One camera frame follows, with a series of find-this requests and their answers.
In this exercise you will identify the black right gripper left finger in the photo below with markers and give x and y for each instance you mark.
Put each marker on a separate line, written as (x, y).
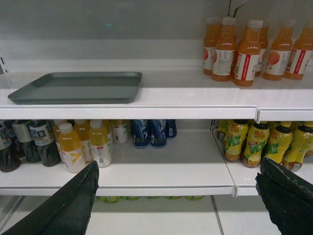
(67, 211)

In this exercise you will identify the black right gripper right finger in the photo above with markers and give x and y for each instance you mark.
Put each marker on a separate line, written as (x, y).
(287, 197)

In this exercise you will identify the grey silver serving tray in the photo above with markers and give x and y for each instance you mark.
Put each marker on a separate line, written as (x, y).
(80, 88)

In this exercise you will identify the yellow lemon tea bottle far right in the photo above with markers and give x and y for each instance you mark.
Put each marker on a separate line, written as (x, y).
(301, 142)

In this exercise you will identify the yellow lemon tea bottle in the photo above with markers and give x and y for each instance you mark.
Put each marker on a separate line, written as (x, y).
(301, 142)
(237, 130)
(279, 141)
(257, 137)

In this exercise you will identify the yellow lemon tea bottle centre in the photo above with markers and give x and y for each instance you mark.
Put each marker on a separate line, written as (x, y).
(257, 137)

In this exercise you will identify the yellow juice bottle front left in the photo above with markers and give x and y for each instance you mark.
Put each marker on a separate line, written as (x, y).
(71, 148)

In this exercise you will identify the yellow juice bottle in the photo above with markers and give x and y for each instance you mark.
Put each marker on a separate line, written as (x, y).
(82, 127)
(98, 138)
(71, 148)

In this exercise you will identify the dark tea bottle middle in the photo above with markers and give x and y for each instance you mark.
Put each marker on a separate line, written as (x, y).
(22, 131)

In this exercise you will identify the dark tea bottle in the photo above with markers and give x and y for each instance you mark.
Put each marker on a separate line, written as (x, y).
(9, 159)
(22, 131)
(41, 132)

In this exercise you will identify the dark tea bottle far left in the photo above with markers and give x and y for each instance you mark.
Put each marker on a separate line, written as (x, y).
(9, 159)

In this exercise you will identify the yellow juice bottle front right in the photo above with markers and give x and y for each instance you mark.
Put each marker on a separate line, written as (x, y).
(98, 138)

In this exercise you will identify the yellow lemon tea bottle left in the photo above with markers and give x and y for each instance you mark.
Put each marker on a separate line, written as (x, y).
(237, 130)

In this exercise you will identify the dark tea bottle right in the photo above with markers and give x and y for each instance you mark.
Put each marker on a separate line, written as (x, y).
(41, 132)

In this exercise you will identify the yellow juice bottle back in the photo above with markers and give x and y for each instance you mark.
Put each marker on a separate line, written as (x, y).
(82, 127)

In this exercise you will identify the white green label bottle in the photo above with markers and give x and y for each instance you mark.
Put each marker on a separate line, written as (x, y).
(120, 131)

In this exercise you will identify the blue drink bottle middle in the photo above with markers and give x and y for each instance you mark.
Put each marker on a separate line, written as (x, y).
(157, 128)

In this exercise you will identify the blue drink bottle right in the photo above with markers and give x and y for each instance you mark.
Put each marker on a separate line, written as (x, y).
(171, 129)

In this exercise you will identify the orange juice bottle peach label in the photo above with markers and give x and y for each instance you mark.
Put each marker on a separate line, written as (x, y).
(280, 52)

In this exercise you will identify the orange juice bottle far right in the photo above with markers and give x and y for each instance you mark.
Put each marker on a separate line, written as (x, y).
(300, 53)

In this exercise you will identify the orange juice bottle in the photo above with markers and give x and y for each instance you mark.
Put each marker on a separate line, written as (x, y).
(300, 53)
(209, 44)
(224, 51)
(248, 54)
(264, 45)

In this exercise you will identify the orange juice bottle front centre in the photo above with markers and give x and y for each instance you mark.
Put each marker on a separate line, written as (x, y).
(248, 54)

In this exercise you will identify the orange juice bottle front left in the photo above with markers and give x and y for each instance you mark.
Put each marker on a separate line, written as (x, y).
(224, 51)

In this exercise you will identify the orange juice bottle back centre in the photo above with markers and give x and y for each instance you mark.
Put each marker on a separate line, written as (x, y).
(264, 45)

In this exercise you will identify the orange juice bottle back left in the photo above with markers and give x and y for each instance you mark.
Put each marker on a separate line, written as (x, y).
(209, 44)

